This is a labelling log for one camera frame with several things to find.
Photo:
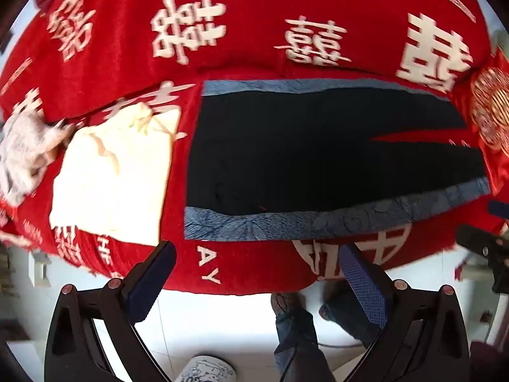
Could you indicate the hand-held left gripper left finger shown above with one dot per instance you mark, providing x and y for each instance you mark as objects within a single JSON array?
[{"x": 153, "y": 270}]

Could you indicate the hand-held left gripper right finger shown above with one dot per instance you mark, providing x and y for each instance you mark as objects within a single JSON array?
[{"x": 362, "y": 278}]

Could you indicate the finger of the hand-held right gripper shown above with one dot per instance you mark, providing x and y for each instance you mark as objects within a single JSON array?
[
  {"x": 499, "y": 209},
  {"x": 481, "y": 242}
]

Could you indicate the black pants with blue stripes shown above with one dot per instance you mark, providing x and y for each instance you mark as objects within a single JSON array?
[{"x": 298, "y": 147}]

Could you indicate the cream folded cloth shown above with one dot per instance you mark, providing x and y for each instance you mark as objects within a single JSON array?
[{"x": 111, "y": 175}]

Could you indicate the red embroidered pillow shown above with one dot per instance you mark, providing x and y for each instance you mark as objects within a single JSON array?
[{"x": 493, "y": 103}]

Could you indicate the white printed cup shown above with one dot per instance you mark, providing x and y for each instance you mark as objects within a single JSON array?
[{"x": 206, "y": 370}]

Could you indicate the grey fluffy cloth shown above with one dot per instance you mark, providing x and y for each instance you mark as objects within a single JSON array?
[{"x": 24, "y": 151}]

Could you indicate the red printed blanket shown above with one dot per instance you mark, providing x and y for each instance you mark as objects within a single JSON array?
[{"x": 258, "y": 28}]

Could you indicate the white wall socket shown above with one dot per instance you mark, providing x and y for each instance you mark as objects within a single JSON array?
[{"x": 39, "y": 270}]

